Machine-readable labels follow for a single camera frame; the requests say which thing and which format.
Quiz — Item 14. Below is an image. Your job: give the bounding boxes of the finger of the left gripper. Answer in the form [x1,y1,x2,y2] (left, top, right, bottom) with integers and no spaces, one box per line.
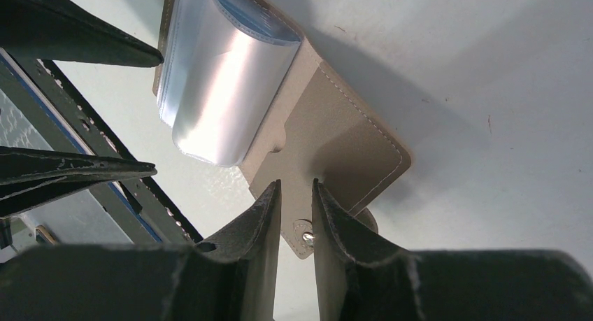
[1,146,157,218]
[1,0,164,68]

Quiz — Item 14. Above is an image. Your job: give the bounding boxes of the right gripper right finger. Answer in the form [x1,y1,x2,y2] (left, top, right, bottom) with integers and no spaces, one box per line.
[312,180,592,320]

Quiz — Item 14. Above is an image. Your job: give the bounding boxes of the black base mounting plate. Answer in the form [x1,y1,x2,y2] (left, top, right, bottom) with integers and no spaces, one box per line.
[1,51,202,262]

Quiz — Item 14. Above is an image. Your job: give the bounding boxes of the grey card holder wallet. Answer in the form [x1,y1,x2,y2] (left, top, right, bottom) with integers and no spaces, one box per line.
[153,0,411,259]

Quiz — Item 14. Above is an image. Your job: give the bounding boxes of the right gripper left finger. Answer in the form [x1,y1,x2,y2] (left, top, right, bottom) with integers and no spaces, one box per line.
[1,181,281,320]

